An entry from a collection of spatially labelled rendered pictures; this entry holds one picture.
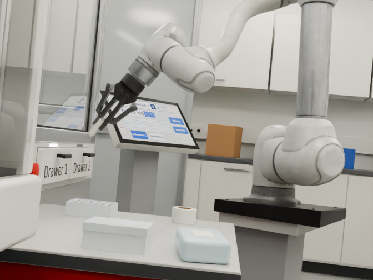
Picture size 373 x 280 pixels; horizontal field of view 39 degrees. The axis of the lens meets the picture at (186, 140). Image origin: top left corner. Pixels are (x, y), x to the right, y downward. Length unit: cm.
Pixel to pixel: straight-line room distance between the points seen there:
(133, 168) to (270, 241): 99
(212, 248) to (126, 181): 165
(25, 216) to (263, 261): 113
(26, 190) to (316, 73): 112
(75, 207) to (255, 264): 70
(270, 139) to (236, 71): 316
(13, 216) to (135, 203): 183
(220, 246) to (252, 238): 84
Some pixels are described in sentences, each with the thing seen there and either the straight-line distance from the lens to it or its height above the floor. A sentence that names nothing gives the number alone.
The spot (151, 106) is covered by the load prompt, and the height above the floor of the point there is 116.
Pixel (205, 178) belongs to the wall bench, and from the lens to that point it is 460.
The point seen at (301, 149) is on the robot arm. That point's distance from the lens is 167.
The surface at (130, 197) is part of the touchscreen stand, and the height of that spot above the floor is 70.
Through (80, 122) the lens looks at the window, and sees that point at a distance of 212.
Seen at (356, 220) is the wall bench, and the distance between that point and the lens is 465.
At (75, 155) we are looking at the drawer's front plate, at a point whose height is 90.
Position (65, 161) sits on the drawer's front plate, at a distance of 185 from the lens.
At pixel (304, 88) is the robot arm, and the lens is 174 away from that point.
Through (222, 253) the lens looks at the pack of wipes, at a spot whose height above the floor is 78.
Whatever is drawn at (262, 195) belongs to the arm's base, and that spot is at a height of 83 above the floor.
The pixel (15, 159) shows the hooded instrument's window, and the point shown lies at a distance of 84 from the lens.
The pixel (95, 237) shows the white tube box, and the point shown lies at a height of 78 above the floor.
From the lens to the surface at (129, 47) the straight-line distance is 347.
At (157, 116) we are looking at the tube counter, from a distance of 269.
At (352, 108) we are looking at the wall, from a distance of 534.
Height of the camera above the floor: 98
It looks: level
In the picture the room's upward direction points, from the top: 5 degrees clockwise
